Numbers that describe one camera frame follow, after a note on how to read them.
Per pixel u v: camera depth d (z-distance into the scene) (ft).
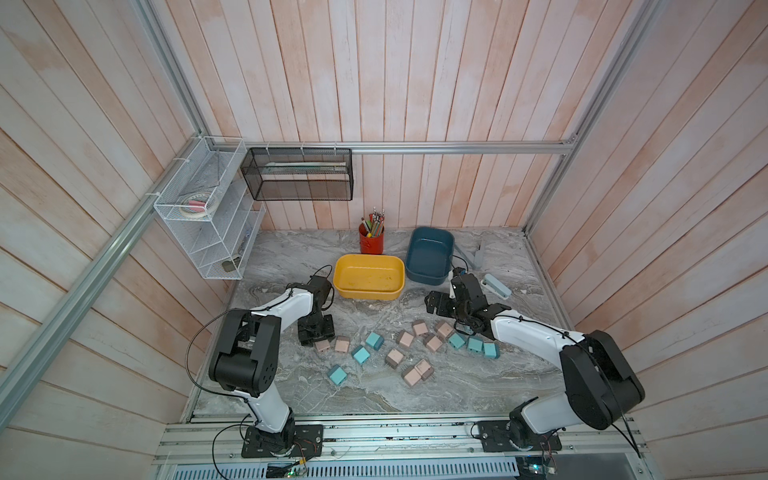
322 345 2.86
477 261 3.62
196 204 2.41
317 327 2.59
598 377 1.45
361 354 2.82
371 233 3.39
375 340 2.89
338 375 2.69
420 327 3.03
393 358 2.80
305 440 2.40
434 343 2.90
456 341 2.88
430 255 3.66
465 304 2.29
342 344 2.89
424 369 2.74
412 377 2.69
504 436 2.38
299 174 3.43
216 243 2.55
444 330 2.96
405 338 2.92
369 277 3.50
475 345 2.88
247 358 1.54
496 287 3.29
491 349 2.82
